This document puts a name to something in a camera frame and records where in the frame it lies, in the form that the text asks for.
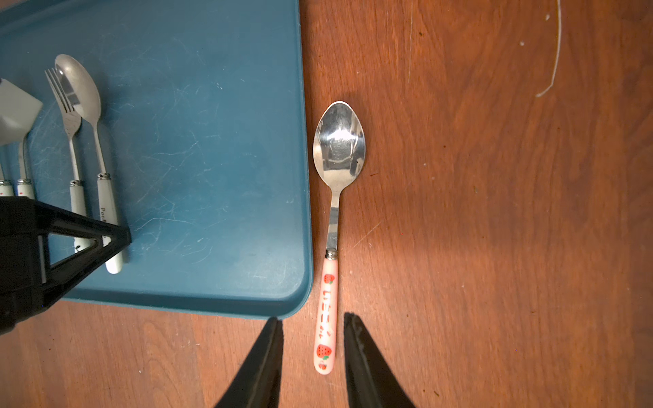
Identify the fork with Hello Kitty handle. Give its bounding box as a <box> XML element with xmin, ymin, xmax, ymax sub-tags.
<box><xmin>0</xmin><ymin>166</ymin><xmax>15</xmax><ymax>197</ymax></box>

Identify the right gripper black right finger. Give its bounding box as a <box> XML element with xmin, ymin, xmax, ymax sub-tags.
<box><xmin>344</xmin><ymin>312</ymin><xmax>415</xmax><ymax>407</ymax></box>

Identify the fork with white Pochacco handle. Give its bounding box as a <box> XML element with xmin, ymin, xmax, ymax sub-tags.
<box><xmin>44</xmin><ymin>67</ymin><xmax>93</xmax><ymax>253</ymax></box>

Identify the spoon with Hello Kitty handle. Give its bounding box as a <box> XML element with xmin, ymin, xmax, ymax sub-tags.
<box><xmin>17</xmin><ymin>139</ymin><xmax>35</xmax><ymax>200</ymax></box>

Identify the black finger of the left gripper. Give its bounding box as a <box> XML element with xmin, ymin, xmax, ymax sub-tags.
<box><xmin>35</xmin><ymin>202</ymin><xmax>132</xmax><ymax>311</ymax></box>

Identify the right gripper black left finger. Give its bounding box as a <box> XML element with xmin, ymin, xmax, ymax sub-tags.
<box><xmin>216</xmin><ymin>317</ymin><xmax>284</xmax><ymax>408</ymax></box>

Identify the spoon with white Pochacco handle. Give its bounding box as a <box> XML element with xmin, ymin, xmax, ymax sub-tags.
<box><xmin>53</xmin><ymin>53</ymin><xmax>126</xmax><ymax>275</ymax></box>

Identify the teal plastic tray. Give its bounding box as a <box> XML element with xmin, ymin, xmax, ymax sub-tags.
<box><xmin>1</xmin><ymin>1</ymin><xmax>313</xmax><ymax>318</ymax></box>

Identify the spoon with strawberry pink handle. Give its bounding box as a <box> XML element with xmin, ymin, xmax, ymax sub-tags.
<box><xmin>312</xmin><ymin>101</ymin><xmax>367</xmax><ymax>375</ymax></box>

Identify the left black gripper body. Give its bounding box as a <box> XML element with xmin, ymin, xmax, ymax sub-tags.
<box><xmin>1</xmin><ymin>197</ymin><xmax>49</xmax><ymax>334</ymax></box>

